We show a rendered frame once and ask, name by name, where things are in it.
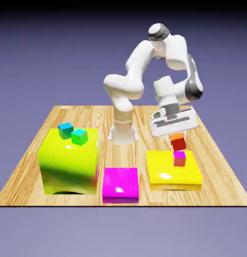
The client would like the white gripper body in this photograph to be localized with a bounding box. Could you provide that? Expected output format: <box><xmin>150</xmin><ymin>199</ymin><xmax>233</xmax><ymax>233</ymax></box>
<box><xmin>150</xmin><ymin>108</ymin><xmax>199</xmax><ymax>138</ymax></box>

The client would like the small orange cube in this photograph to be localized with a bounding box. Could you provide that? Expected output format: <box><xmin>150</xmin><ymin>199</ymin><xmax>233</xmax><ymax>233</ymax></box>
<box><xmin>168</xmin><ymin>132</ymin><xmax>187</xmax><ymax>152</ymax></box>

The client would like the small magenta cube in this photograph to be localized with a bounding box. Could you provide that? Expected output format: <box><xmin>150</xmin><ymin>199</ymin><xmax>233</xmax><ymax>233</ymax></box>
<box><xmin>173</xmin><ymin>151</ymin><xmax>186</xmax><ymax>167</ymax></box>

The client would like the small green cube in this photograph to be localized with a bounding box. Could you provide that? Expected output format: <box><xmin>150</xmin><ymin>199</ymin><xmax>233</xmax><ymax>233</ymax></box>
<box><xmin>71</xmin><ymin>128</ymin><xmax>88</xmax><ymax>146</ymax></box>

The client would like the small blue cube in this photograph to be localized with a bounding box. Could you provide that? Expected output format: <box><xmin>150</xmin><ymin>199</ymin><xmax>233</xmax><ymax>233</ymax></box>
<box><xmin>57</xmin><ymin>122</ymin><xmax>74</xmax><ymax>140</ymax></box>

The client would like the large flat yellow box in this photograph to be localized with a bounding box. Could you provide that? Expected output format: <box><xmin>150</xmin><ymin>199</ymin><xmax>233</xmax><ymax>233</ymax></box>
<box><xmin>146</xmin><ymin>150</ymin><xmax>203</xmax><ymax>191</ymax></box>

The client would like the large magenta box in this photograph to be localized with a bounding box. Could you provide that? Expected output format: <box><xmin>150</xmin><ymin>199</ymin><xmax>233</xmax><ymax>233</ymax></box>
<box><xmin>102</xmin><ymin>167</ymin><xmax>140</xmax><ymax>204</ymax></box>

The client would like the large tall yellow-green box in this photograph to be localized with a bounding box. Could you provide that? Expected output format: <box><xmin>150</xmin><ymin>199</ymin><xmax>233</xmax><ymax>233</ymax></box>
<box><xmin>37</xmin><ymin>127</ymin><xmax>99</xmax><ymax>195</ymax></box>

